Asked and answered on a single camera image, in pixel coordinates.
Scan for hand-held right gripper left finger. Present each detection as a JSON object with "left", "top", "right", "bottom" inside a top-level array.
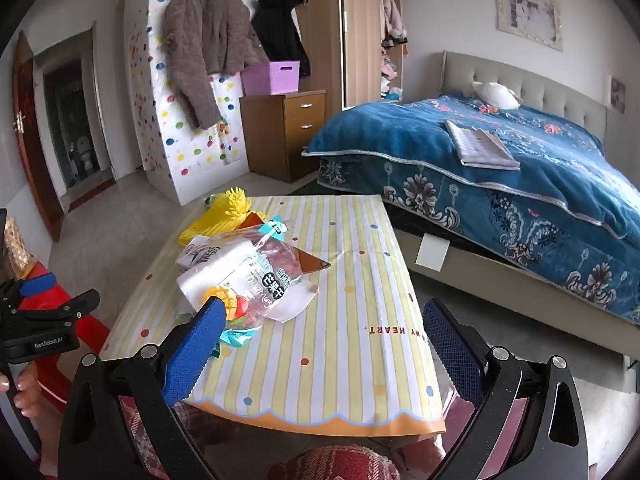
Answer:
[{"left": 57, "top": 296, "right": 228, "bottom": 480}]

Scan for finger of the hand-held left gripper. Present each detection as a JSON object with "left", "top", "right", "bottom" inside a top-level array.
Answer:
[
  {"left": 30, "top": 288, "right": 101, "bottom": 333},
  {"left": 19, "top": 272, "right": 57, "bottom": 298}
]

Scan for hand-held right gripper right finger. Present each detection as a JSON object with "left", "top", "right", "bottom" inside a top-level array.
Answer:
[{"left": 421, "top": 298, "right": 591, "bottom": 480}]

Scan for red plastic stool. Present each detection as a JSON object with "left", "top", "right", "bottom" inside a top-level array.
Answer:
[{"left": 0, "top": 257, "right": 112, "bottom": 411}]

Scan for clear printed snack bag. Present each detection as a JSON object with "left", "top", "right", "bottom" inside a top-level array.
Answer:
[{"left": 220, "top": 225, "right": 321, "bottom": 333}]

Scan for person's left hand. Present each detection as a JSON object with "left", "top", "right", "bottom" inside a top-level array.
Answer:
[{"left": 0, "top": 362, "right": 41, "bottom": 418}]

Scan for golden patterned bag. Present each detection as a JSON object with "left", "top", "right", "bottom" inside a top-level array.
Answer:
[{"left": 4, "top": 217, "right": 38, "bottom": 280}]

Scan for white printed packet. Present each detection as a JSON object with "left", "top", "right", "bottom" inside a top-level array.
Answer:
[{"left": 176, "top": 235, "right": 221, "bottom": 268}]

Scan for white card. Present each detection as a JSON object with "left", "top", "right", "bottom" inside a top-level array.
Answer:
[{"left": 416, "top": 234, "right": 449, "bottom": 270}]

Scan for striped dotted tablecloth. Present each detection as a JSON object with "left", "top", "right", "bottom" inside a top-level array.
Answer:
[{"left": 100, "top": 194, "right": 447, "bottom": 438}]

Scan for yellow knitted hat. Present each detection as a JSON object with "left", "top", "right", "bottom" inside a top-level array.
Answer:
[{"left": 180, "top": 186, "right": 268, "bottom": 247}]

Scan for red-brown door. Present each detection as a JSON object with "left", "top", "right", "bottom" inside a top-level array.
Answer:
[{"left": 12, "top": 30, "right": 65, "bottom": 243}]

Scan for white toilet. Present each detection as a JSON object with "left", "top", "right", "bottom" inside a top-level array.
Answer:
[{"left": 70, "top": 135, "right": 98, "bottom": 173}]

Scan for white dotted cabinet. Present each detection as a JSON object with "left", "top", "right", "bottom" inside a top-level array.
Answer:
[{"left": 117, "top": 0, "right": 251, "bottom": 206}]

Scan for folded grey cloth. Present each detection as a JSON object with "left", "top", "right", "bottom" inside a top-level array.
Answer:
[{"left": 444, "top": 119, "right": 521, "bottom": 171}]

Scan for blue floral blanket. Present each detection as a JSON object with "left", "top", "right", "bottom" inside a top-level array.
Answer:
[{"left": 301, "top": 92, "right": 640, "bottom": 325}]

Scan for wooden drawer nightstand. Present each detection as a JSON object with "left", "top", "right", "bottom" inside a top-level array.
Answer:
[{"left": 239, "top": 90, "right": 328, "bottom": 183}]

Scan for white plush toy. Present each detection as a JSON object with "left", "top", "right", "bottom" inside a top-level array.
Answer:
[{"left": 472, "top": 81, "right": 523, "bottom": 111}]

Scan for purple plastic basket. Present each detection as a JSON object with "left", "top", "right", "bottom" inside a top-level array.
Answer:
[{"left": 241, "top": 61, "right": 301, "bottom": 96}]

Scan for brown quilted jacket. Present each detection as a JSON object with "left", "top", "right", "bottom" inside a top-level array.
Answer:
[{"left": 161, "top": 0, "right": 271, "bottom": 131}]

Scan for black coat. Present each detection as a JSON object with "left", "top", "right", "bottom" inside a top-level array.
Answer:
[{"left": 251, "top": 0, "right": 311, "bottom": 78}]

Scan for pink hanging clothes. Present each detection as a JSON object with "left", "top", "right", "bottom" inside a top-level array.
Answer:
[{"left": 379, "top": 0, "right": 408, "bottom": 43}]

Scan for wooden wardrobe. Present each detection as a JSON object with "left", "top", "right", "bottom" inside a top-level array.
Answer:
[{"left": 274, "top": 0, "right": 403, "bottom": 108}]

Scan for beige upholstered bed frame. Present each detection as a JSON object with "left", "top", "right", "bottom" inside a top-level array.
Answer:
[{"left": 305, "top": 51, "right": 640, "bottom": 356}]

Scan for small wall picture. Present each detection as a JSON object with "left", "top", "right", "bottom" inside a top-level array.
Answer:
[{"left": 607, "top": 75, "right": 627, "bottom": 113}]

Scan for large framed wall picture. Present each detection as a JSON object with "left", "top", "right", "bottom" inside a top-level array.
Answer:
[{"left": 495, "top": 0, "right": 565, "bottom": 52}]

